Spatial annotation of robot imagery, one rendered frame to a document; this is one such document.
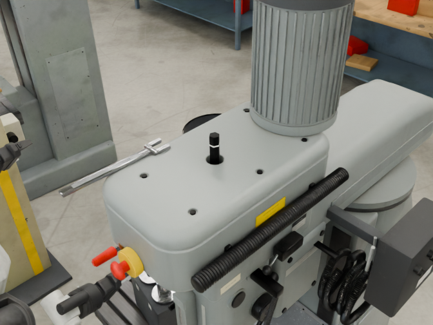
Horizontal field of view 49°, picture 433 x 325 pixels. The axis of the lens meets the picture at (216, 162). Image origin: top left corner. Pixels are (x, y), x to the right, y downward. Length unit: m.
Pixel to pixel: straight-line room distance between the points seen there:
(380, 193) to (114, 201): 0.82
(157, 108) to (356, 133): 3.69
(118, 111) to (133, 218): 4.02
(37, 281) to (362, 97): 2.47
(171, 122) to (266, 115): 3.60
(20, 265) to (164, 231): 2.49
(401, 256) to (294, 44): 0.49
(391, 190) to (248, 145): 0.59
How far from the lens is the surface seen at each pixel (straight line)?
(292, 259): 1.21
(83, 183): 0.94
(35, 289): 3.31
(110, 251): 1.06
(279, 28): 0.95
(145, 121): 4.67
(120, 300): 1.98
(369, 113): 1.42
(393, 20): 4.65
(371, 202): 1.42
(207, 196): 0.88
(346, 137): 1.30
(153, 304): 1.71
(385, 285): 1.16
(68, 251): 3.50
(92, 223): 3.65
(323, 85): 1.00
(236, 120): 1.09
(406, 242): 1.10
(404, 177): 1.54
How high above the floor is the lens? 2.48
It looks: 38 degrees down
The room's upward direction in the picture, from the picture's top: 1 degrees counter-clockwise
